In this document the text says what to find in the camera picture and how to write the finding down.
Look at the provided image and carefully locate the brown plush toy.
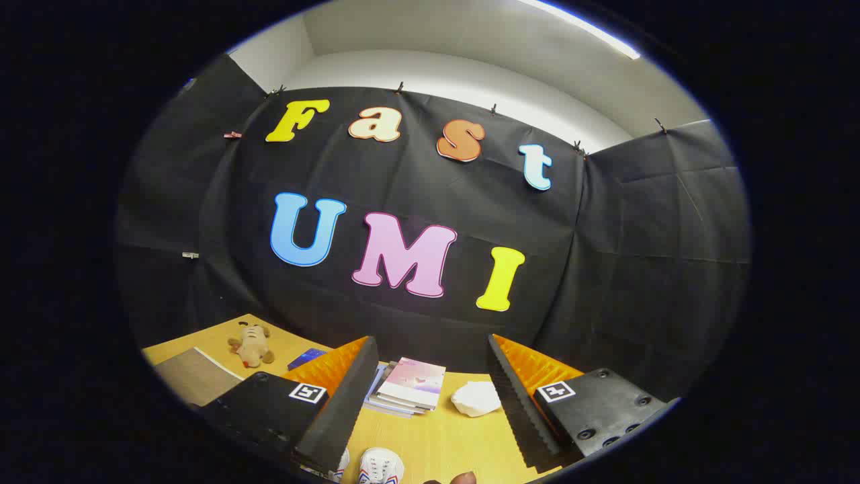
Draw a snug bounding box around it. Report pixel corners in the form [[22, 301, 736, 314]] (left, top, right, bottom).
[[227, 323, 275, 369]]

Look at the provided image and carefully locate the white book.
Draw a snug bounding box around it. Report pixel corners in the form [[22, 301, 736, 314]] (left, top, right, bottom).
[[368, 387, 436, 415]]

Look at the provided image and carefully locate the beige storage box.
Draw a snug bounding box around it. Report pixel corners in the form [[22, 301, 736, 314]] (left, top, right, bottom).
[[153, 346, 244, 408]]

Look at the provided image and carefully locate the blue book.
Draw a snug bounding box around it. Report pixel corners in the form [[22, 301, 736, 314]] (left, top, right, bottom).
[[288, 348, 328, 371]]

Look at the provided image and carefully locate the lilac book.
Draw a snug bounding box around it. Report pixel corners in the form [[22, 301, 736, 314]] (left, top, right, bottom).
[[363, 363, 421, 419]]

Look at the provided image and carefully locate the pink cover book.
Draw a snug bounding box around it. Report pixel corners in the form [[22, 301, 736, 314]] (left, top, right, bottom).
[[378, 357, 447, 411]]

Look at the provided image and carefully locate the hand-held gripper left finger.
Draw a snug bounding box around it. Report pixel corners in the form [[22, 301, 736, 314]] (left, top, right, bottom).
[[191, 335, 381, 479]]

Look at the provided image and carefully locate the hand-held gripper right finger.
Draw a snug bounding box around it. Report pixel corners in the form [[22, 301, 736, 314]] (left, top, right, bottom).
[[486, 333, 681, 473]]

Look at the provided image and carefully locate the white plush toy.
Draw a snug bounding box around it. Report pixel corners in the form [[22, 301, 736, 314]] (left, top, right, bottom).
[[450, 381, 502, 418]]

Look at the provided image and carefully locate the black backdrop cloth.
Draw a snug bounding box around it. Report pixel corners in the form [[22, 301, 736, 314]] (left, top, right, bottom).
[[114, 54, 752, 404]]

